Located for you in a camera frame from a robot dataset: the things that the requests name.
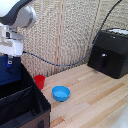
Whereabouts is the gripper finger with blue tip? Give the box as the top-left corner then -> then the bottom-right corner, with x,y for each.
6,55 -> 15,70

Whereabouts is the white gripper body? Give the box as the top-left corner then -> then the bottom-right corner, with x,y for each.
0,24 -> 25,57

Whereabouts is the red plastic cup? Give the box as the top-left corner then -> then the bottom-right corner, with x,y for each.
33,74 -> 47,91

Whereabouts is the black fabric storage box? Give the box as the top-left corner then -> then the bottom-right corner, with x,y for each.
0,61 -> 52,128

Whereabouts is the beige woven folding screen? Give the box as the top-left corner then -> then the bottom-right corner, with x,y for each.
0,0 -> 128,78

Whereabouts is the blue plastic bowl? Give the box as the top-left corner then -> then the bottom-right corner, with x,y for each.
51,85 -> 72,103

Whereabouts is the black paper shredder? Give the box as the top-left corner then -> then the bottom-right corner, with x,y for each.
87,28 -> 128,80

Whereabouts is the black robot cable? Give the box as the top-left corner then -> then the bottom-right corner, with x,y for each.
22,0 -> 124,68

